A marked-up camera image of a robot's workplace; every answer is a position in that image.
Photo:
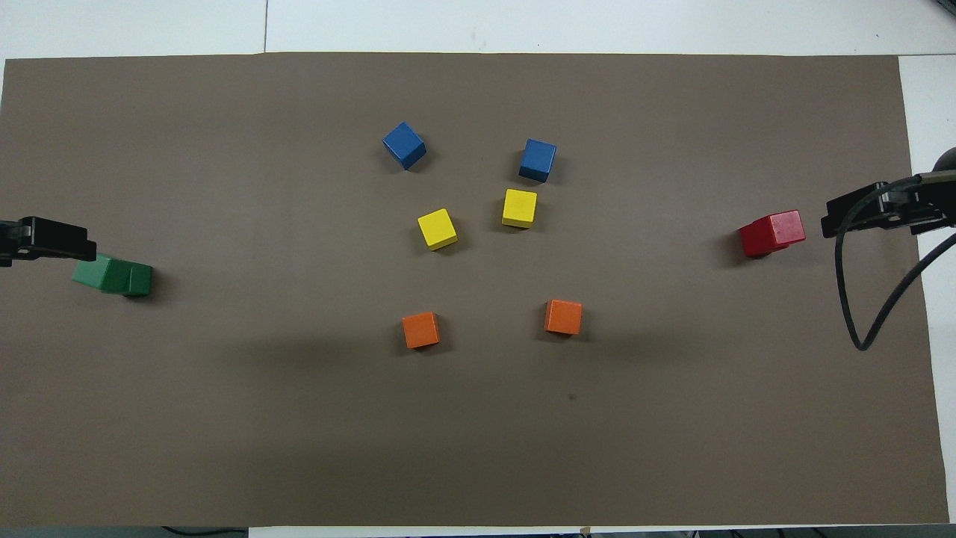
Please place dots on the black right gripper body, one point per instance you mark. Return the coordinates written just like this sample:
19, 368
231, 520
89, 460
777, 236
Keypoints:
926, 202

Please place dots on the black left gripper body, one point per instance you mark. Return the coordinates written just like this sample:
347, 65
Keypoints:
10, 243

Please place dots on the green wooden cube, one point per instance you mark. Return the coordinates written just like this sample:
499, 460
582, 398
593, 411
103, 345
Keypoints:
93, 273
140, 282

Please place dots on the red wooden cube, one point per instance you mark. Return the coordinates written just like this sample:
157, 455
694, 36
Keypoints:
750, 243
784, 226

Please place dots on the brown table mat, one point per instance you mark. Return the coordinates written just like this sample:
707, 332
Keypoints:
224, 411

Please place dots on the orange wooden cube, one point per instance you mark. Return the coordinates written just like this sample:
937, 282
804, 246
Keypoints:
564, 317
421, 330

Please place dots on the blue wooden cube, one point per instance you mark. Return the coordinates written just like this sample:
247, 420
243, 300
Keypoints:
538, 159
404, 145

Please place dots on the yellow wooden cube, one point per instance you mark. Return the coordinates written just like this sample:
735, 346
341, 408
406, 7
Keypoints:
437, 229
520, 208

